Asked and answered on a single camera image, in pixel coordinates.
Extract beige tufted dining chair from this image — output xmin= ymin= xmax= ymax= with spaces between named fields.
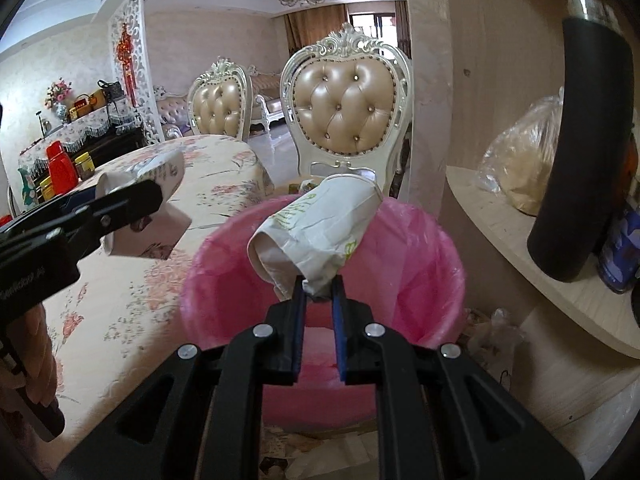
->
xmin=279 ymin=22 xmax=415 ymax=201
xmin=187 ymin=58 xmax=253 ymax=143

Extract dark wooden sideboard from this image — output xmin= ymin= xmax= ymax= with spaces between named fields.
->
xmin=20 ymin=125 xmax=148 ymax=196

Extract person's left forearm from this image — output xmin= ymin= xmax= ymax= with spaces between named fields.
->
xmin=20 ymin=305 xmax=53 ymax=406

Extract flower vase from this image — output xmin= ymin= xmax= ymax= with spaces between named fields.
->
xmin=45 ymin=78 xmax=73 ymax=122

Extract red plastic jug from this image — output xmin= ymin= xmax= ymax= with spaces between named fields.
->
xmin=46 ymin=141 xmax=80 ymax=196

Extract red knot ornament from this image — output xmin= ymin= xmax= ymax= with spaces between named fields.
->
xmin=116 ymin=24 xmax=138 ymax=108

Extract white paper cup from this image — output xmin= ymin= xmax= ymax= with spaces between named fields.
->
xmin=247 ymin=174 xmax=383 ymax=298

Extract black thermos flask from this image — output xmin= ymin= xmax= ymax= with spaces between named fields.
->
xmin=527 ymin=0 xmax=635 ymax=283

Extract brown curtain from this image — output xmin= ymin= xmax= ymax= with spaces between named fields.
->
xmin=284 ymin=4 xmax=348 ymax=61

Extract white plastic bag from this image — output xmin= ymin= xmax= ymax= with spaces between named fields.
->
xmin=467 ymin=307 xmax=526 ymax=391

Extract white paper sheets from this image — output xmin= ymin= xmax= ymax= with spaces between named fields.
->
xmin=260 ymin=425 xmax=381 ymax=480

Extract packet on chair seat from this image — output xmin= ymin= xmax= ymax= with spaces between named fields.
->
xmin=287 ymin=177 xmax=321 ymax=196

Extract clear plastic bag of food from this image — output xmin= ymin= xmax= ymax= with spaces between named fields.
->
xmin=475 ymin=87 xmax=566 ymax=216

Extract purple tufted sofa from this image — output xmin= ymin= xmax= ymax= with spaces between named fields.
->
xmin=155 ymin=85 xmax=196 ymax=141

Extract blue label jar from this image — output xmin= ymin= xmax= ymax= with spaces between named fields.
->
xmin=597 ymin=205 xmax=640 ymax=295

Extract white framed sofa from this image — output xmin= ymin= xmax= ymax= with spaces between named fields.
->
xmin=252 ymin=65 xmax=296 ymax=128

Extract floral tablecloth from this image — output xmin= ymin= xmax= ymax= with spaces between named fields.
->
xmin=0 ymin=134 xmax=276 ymax=461

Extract white lattice screen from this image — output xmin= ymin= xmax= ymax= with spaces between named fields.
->
xmin=107 ymin=0 xmax=166 ymax=148

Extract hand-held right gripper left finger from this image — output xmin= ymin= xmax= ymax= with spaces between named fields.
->
xmin=55 ymin=276 xmax=308 ymax=480

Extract black handbag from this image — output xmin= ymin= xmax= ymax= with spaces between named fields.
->
xmin=97 ymin=79 xmax=126 ymax=103

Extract curved wooden shelf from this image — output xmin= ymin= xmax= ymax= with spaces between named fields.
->
xmin=445 ymin=165 xmax=640 ymax=361

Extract lace sideboard cloth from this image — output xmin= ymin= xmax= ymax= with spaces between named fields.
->
xmin=17 ymin=105 xmax=143 ymax=171

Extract pink lined trash bin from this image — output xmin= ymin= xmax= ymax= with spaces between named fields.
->
xmin=179 ymin=195 xmax=467 ymax=423

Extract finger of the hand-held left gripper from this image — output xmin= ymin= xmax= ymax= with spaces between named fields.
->
xmin=50 ymin=180 xmax=165 ymax=257
xmin=0 ymin=187 xmax=103 ymax=241

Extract floral print paper cup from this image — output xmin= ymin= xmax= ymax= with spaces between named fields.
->
xmin=95 ymin=149 xmax=193 ymax=260

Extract amber glass bottle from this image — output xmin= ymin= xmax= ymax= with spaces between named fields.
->
xmin=592 ymin=130 xmax=640 ymax=256

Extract brown jar with yellow lid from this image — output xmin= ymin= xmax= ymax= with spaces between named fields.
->
xmin=75 ymin=152 xmax=97 ymax=181

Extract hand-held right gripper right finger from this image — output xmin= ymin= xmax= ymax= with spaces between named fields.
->
xmin=330 ymin=274 xmax=586 ymax=480

